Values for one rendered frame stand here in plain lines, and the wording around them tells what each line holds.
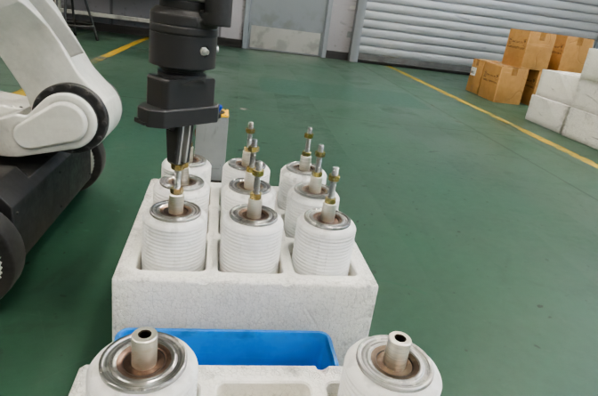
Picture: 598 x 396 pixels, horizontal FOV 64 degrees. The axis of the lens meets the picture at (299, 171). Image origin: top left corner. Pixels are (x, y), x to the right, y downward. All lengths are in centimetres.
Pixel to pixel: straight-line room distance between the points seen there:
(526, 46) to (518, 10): 224
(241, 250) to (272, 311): 10
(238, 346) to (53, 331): 35
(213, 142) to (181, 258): 42
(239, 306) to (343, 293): 16
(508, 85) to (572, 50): 60
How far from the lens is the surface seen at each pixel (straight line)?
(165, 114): 65
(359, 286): 75
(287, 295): 73
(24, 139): 105
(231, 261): 74
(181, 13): 63
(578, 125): 334
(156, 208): 75
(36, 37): 105
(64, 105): 101
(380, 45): 599
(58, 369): 87
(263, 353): 75
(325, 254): 74
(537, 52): 446
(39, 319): 97
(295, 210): 85
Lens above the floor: 57
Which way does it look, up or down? 19 degrees down
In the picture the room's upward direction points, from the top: 8 degrees clockwise
